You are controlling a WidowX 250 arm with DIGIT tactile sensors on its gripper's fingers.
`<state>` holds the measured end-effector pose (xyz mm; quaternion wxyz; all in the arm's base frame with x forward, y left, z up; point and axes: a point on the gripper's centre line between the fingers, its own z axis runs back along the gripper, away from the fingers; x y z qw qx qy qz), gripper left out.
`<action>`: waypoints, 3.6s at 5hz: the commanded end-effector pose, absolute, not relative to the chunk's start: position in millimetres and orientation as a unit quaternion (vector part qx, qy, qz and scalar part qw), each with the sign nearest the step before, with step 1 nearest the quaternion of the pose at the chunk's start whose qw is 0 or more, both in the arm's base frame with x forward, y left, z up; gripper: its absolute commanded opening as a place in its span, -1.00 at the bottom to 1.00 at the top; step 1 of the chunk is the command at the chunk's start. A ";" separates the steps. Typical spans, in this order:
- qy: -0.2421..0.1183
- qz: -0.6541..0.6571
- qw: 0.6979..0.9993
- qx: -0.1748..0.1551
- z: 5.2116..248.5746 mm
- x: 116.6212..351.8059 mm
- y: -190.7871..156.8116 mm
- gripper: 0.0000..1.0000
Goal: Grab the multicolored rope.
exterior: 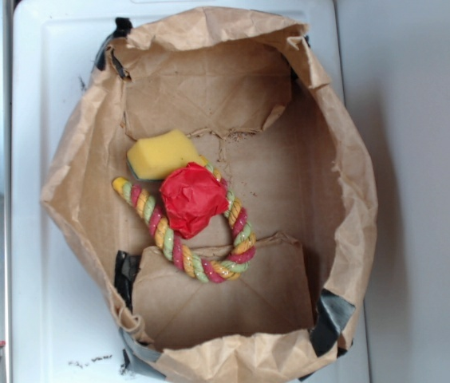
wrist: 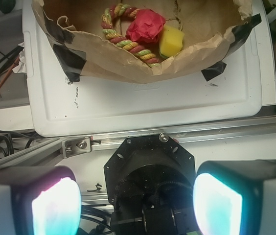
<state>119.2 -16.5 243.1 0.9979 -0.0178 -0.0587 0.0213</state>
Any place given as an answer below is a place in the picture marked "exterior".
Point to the brown paper bag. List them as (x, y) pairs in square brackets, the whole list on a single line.
[(249, 91)]

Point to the yellow sponge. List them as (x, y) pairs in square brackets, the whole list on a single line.
[(157, 157)]

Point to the red crumpled paper ball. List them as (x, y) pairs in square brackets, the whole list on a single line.
[(192, 196)]

